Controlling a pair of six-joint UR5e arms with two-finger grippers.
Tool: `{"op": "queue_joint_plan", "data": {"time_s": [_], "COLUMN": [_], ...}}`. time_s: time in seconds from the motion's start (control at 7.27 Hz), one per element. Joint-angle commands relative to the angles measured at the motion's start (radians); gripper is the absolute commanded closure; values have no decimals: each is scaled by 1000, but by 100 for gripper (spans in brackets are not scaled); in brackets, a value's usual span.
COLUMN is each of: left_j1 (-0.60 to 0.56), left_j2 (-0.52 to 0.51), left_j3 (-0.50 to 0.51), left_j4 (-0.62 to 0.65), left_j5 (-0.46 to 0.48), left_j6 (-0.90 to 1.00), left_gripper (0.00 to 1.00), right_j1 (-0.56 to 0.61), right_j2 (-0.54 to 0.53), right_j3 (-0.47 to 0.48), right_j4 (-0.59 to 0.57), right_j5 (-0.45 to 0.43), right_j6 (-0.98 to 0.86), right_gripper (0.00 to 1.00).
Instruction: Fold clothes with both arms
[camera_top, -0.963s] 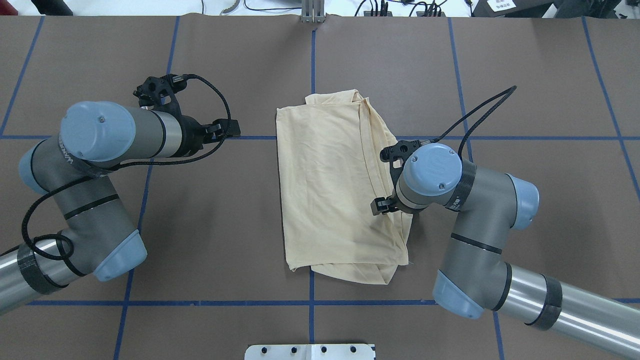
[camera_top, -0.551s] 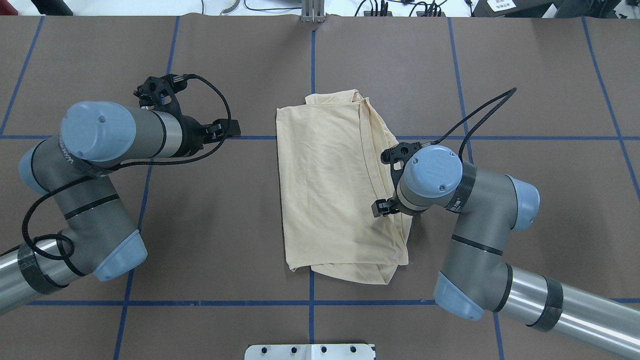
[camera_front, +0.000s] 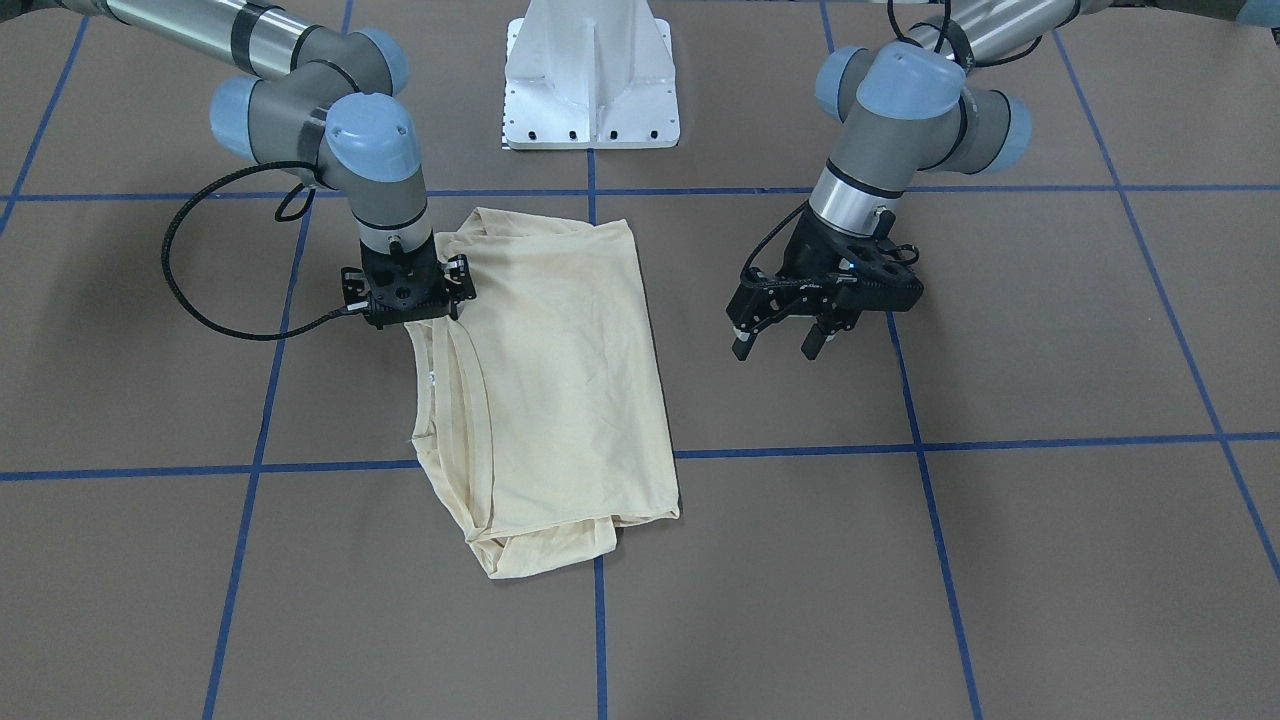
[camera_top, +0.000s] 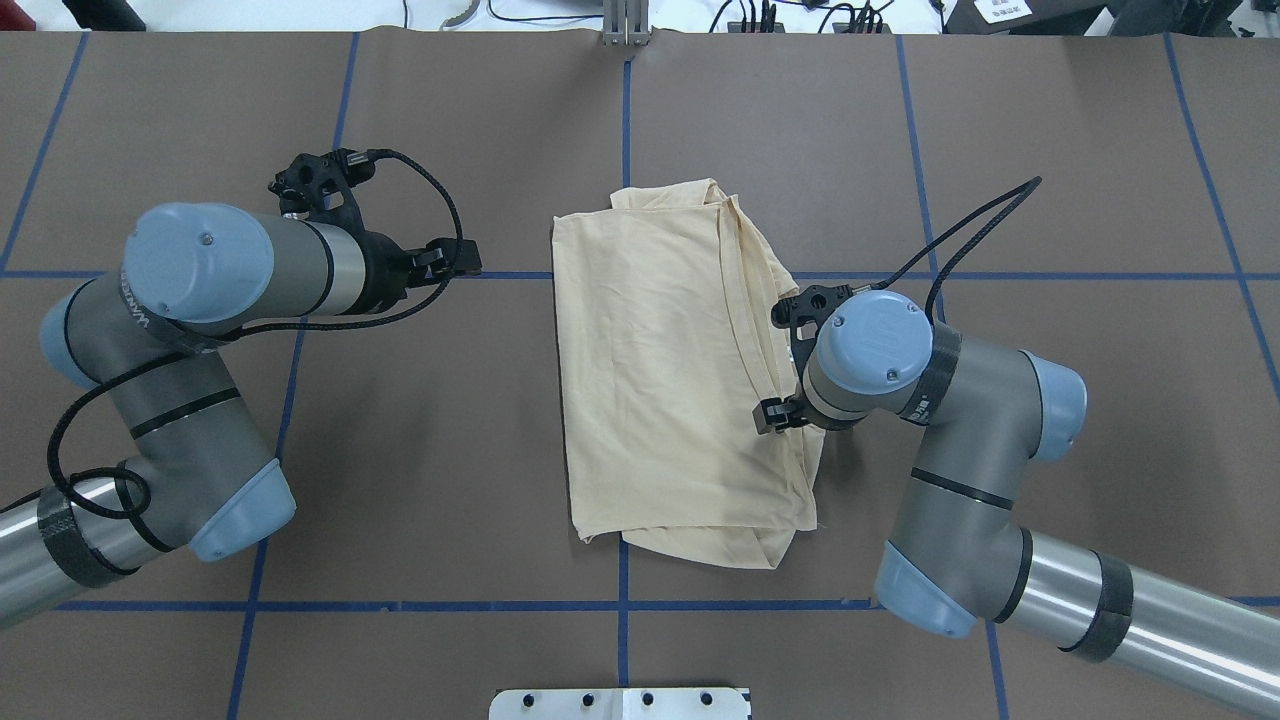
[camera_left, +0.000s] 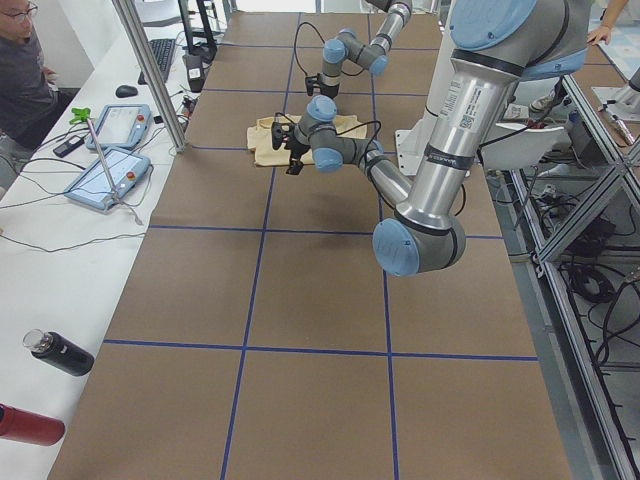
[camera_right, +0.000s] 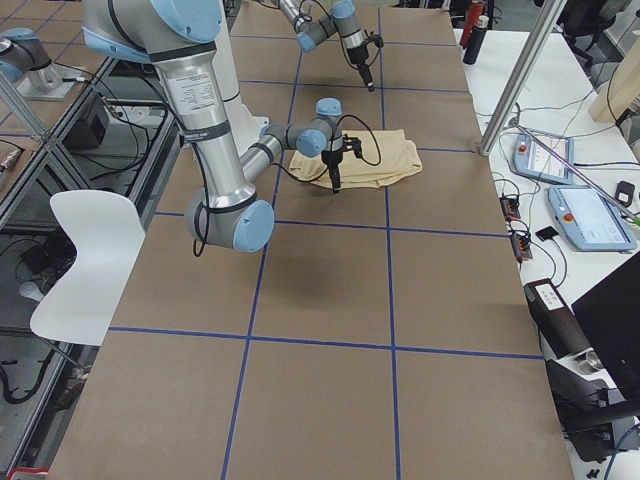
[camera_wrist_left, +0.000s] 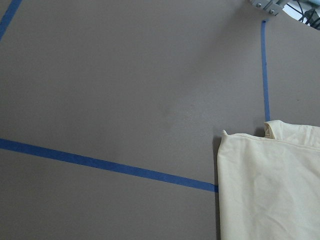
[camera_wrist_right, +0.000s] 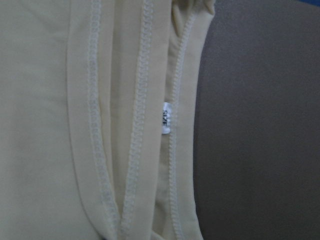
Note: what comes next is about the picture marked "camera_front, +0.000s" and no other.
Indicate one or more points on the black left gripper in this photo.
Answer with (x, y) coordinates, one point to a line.
(806, 253)

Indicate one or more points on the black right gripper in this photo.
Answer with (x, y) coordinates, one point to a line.
(353, 285)

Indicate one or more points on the cream long-sleeve graphic shirt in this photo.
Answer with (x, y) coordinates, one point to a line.
(541, 423)

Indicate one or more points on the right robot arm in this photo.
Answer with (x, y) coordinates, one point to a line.
(323, 106)

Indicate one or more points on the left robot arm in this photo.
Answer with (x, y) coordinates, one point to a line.
(904, 108)

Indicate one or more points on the blue tape line lengthwise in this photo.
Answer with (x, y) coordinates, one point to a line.
(937, 527)

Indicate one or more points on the blue tape line crosswise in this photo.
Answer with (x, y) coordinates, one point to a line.
(269, 468)

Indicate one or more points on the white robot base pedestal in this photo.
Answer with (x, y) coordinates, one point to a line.
(586, 75)

